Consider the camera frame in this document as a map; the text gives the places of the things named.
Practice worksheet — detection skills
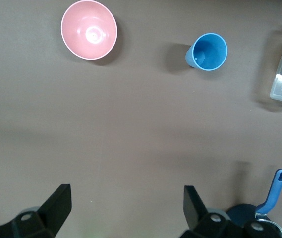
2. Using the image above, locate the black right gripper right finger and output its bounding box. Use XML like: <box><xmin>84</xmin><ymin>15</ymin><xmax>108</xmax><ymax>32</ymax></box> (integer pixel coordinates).
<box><xmin>180</xmin><ymin>185</ymin><xmax>282</xmax><ymax>238</ymax></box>

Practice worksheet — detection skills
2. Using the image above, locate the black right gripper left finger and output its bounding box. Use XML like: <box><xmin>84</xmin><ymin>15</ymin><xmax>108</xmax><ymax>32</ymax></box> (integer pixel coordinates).
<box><xmin>0</xmin><ymin>184</ymin><xmax>71</xmax><ymax>238</ymax></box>

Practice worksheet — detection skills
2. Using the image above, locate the pink bowl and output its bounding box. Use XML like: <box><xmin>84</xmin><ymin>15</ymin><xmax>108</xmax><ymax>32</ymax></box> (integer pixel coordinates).
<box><xmin>60</xmin><ymin>0</ymin><xmax>118</xmax><ymax>60</ymax></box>

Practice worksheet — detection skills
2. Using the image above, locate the blue cup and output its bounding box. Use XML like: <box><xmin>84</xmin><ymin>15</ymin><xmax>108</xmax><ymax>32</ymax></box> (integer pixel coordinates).
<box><xmin>185</xmin><ymin>32</ymin><xmax>228</xmax><ymax>72</ymax></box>

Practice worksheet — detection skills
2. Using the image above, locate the black pot blue handle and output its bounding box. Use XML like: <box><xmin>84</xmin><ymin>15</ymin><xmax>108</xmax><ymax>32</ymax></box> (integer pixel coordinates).
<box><xmin>226</xmin><ymin>169</ymin><xmax>282</xmax><ymax>238</ymax></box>

